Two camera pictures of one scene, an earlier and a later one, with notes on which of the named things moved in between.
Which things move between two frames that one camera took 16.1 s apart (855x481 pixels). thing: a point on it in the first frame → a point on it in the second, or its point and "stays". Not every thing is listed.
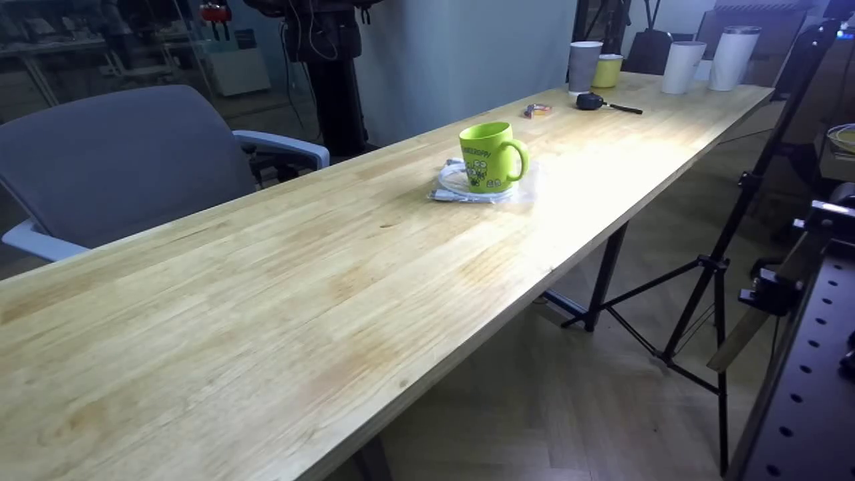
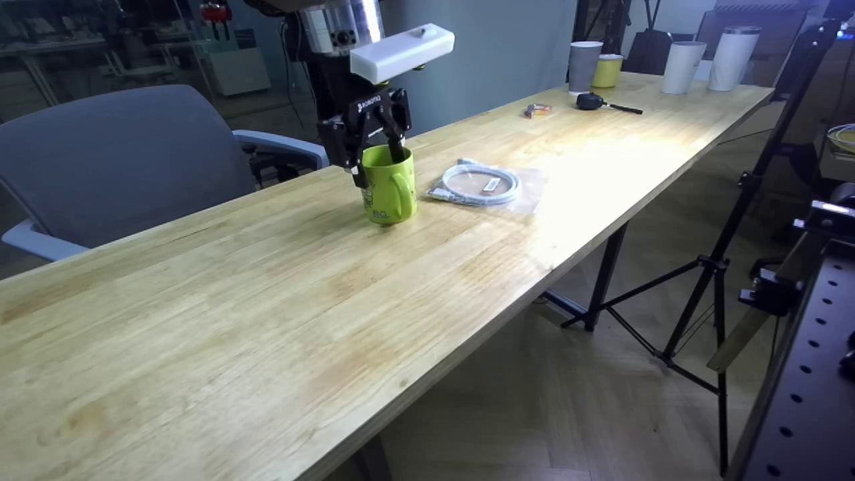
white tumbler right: x=731 y=59 stays
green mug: x=489 y=156 → x=389 y=185
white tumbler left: x=680 y=65 stays
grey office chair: x=98 y=166 stays
